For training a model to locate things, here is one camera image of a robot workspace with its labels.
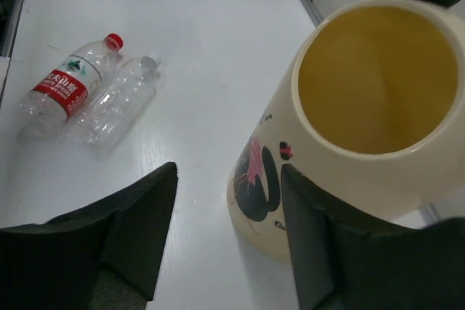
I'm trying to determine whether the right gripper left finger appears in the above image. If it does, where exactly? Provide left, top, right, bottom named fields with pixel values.
left=1, top=162, right=178, bottom=309

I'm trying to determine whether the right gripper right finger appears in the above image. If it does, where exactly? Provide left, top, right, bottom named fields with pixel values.
left=281, top=164, right=464, bottom=309

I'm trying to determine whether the clear unlabelled plastic bottle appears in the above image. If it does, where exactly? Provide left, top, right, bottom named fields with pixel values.
left=67, top=54, right=163, bottom=154

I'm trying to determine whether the red label plastic bottle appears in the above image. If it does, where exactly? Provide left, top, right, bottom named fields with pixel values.
left=20, top=33, right=124, bottom=138

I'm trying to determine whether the cream bin with black ears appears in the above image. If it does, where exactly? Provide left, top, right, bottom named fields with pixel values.
left=227, top=0, right=464, bottom=262

